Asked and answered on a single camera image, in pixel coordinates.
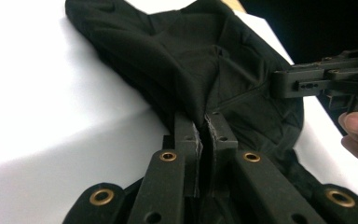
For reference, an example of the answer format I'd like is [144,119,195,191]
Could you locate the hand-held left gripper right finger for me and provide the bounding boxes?
[204,111,239,198]

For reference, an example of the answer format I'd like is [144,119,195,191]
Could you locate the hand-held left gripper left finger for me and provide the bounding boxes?
[173,111,204,199]

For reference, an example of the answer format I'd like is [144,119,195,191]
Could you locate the black pants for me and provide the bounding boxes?
[64,0,330,194]

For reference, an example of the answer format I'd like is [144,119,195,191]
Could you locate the wooden table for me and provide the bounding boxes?
[222,0,247,14]

